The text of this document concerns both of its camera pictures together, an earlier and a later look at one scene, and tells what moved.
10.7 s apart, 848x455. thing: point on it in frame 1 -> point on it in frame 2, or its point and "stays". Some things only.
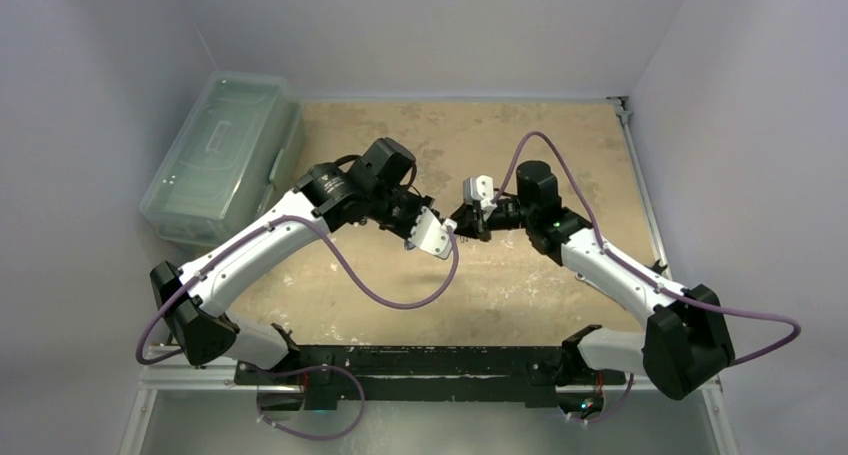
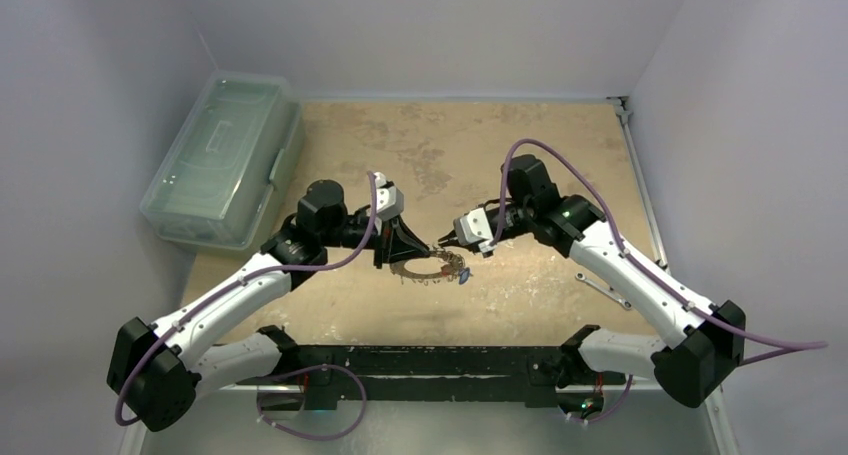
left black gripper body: (397, 212) -> (379, 225)
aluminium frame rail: (167, 377) stays
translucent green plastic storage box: (217, 181) stays
